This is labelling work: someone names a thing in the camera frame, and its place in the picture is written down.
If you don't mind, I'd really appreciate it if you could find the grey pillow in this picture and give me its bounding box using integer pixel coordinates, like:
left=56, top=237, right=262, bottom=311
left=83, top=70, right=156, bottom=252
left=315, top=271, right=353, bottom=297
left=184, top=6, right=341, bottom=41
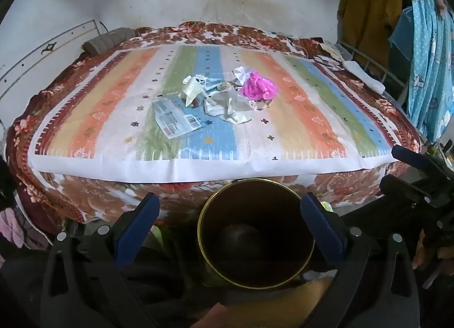
left=82, top=28, right=135, bottom=56

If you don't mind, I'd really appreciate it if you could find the pink plastic bag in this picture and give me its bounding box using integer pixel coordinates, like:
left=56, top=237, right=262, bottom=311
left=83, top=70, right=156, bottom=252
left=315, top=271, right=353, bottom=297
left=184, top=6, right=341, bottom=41
left=240, top=70, right=279, bottom=101

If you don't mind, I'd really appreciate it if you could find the brown jacket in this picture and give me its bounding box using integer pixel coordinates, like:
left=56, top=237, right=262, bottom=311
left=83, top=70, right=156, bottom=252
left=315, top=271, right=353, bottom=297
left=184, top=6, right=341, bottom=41
left=337, top=0, right=403, bottom=66

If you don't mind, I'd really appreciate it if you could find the brown floral blanket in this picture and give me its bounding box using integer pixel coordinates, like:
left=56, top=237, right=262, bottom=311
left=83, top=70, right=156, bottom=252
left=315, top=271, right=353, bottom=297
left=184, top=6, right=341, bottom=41
left=5, top=22, right=424, bottom=224

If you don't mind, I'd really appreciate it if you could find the cream plastic bag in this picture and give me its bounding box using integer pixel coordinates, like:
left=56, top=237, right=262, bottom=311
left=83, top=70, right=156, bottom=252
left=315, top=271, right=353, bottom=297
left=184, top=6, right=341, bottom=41
left=182, top=74, right=210, bottom=108

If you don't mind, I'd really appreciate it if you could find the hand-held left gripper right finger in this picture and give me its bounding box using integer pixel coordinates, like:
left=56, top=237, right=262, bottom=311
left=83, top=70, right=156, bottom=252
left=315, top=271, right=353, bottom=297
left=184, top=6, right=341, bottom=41
left=300, top=192, right=421, bottom=328

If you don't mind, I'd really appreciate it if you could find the white and blue wrapper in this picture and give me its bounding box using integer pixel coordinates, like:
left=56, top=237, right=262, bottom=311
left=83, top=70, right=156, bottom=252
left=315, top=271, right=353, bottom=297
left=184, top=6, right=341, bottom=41
left=199, top=74, right=224, bottom=92

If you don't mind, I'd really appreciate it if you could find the person's right hand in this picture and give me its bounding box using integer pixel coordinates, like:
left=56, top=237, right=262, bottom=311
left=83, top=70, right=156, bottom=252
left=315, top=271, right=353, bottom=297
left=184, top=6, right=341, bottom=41
left=412, top=229, right=454, bottom=289

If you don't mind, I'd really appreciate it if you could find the white decorated panel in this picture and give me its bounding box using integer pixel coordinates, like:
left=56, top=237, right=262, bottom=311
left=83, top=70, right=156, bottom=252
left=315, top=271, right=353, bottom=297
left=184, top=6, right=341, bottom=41
left=0, top=19, right=107, bottom=101

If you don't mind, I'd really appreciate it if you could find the striped colourful mat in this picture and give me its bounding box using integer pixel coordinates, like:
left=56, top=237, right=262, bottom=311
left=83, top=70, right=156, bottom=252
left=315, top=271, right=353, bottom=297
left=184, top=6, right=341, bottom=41
left=28, top=44, right=400, bottom=184

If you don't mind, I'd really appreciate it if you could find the white cloth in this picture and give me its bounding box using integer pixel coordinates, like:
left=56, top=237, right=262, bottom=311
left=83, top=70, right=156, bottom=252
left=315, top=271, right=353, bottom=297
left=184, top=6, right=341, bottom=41
left=342, top=60, right=385, bottom=94

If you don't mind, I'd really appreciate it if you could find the metal rack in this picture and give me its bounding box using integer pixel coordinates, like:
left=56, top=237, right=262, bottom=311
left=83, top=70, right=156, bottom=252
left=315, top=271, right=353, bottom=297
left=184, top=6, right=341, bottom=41
left=335, top=42, right=408, bottom=94

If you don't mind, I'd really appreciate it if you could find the dark trash can gold rim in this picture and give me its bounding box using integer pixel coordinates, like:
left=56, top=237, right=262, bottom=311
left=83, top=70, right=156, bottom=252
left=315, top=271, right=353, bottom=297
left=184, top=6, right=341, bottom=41
left=197, top=178, right=316, bottom=290

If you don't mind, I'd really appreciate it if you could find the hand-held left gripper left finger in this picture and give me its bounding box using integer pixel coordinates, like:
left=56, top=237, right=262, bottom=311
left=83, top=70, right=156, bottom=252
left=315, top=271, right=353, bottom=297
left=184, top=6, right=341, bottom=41
left=41, top=193, right=160, bottom=328

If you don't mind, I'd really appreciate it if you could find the clear plastic wrapper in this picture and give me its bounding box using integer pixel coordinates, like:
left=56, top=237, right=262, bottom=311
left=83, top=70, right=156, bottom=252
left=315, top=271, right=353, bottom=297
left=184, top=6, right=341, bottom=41
left=203, top=92, right=253, bottom=124

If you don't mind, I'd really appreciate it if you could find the blue dotted cloth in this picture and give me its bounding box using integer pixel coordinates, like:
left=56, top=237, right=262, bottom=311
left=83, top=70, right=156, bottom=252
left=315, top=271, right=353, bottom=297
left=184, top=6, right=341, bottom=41
left=388, top=0, right=454, bottom=144

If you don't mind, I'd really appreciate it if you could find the pink cloth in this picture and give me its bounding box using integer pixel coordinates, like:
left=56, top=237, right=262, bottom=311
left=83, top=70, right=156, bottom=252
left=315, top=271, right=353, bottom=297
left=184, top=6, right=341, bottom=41
left=0, top=207, right=47, bottom=250

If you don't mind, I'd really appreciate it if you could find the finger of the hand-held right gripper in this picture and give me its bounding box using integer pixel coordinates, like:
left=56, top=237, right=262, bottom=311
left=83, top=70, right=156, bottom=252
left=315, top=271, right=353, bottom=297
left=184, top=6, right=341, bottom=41
left=380, top=175, right=428, bottom=208
left=391, top=144, right=431, bottom=174

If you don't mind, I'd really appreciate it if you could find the printed plastic packet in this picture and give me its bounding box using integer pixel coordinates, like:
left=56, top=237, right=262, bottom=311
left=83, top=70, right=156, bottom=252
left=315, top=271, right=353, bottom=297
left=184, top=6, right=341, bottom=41
left=152, top=97, right=202, bottom=139

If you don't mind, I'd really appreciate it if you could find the white plastic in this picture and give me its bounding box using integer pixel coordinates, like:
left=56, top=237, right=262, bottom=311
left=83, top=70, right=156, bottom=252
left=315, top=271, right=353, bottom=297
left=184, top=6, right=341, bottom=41
left=232, top=66, right=253, bottom=84

